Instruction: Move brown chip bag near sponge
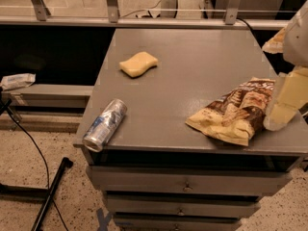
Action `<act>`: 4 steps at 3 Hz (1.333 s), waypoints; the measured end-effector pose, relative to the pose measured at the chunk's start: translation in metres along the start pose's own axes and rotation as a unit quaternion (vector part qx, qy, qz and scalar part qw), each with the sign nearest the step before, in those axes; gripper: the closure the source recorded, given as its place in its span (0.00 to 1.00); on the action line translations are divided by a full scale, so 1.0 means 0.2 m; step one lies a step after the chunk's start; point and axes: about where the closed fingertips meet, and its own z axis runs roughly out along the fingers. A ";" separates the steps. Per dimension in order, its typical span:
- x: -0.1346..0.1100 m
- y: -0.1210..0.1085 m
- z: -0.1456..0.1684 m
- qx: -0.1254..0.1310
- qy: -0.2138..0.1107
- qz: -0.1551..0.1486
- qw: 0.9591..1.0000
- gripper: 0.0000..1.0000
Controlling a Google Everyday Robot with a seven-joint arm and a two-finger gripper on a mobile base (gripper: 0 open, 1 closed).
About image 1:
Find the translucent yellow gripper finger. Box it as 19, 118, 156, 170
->
263, 66, 308, 131

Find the brown chip bag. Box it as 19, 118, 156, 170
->
186, 77, 275, 146

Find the black floor cable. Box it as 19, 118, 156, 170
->
6, 108, 70, 231

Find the black stand leg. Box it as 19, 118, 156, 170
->
31, 157, 73, 231

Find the metal bracket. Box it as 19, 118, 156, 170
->
31, 0, 51, 21
224, 0, 241, 25
106, 0, 119, 23

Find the bottom grey drawer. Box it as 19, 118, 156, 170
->
114, 214, 241, 231

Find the top grey drawer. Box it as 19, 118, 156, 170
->
87, 167, 292, 196

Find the grey metal rail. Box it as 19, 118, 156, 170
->
0, 16, 288, 31

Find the middle grey drawer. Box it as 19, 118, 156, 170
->
107, 194, 260, 218

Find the yellow sponge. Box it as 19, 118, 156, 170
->
119, 52, 158, 78

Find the white plastic packet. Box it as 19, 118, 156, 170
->
1, 73, 36, 90

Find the grey drawer cabinet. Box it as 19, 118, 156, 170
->
79, 29, 307, 231

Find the silver blue drink can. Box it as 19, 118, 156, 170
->
82, 99, 127, 152

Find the middle metal bracket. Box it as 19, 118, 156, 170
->
106, 0, 119, 23

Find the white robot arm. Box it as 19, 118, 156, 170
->
262, 1, 308, 131

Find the grey low shelf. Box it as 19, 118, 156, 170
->
2, 84, 93, 108

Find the grey drawer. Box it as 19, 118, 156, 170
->
114, 214, 241, 231
107, 194, 260, 218
87, 167, 292, 196

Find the right metal bracket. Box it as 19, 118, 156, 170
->
224, 0, 241, 25

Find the left metal bracket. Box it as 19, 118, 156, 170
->
31, 0, 51, 21

